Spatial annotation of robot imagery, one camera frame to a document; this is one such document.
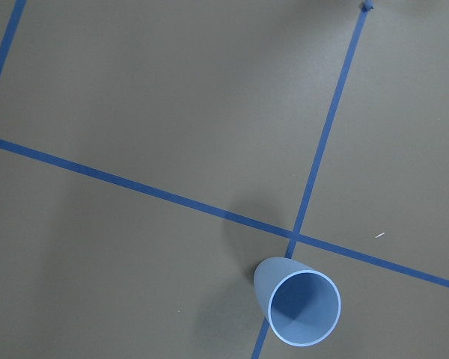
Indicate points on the blue cup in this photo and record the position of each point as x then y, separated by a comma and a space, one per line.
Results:
301, 305

